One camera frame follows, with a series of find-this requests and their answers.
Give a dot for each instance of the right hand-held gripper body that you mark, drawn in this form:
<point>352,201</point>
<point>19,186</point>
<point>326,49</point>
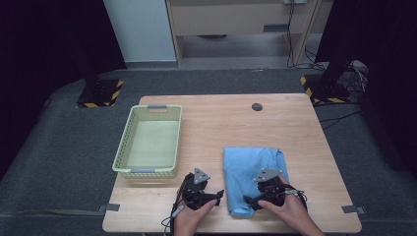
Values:
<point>273,191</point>

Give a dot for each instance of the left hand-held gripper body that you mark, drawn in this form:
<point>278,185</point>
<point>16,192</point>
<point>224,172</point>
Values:
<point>193,195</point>

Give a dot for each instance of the blue shirt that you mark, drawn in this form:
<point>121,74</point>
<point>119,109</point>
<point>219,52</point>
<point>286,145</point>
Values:
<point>242,170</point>

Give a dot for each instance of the pale green plastic basket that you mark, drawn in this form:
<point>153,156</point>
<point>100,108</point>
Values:
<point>152,144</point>

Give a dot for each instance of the person's left hand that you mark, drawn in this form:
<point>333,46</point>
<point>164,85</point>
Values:
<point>190,219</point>

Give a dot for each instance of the person's right hand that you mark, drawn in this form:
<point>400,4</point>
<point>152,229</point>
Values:
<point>288,213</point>

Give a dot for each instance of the grey tape strip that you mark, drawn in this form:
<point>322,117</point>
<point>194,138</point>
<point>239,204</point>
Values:
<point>109,207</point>
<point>353,209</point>

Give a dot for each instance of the dark round table grommet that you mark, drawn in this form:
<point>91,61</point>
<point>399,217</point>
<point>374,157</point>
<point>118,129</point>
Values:
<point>257,106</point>

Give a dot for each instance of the black stand with striped base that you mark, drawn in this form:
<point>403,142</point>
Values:
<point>326,90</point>
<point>98,93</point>

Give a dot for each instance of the dark curtain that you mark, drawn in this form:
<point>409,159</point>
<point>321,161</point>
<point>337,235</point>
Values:
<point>39,49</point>
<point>387,65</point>

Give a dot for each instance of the white cabinet panel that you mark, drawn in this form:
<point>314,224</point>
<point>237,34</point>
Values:
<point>141,29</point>

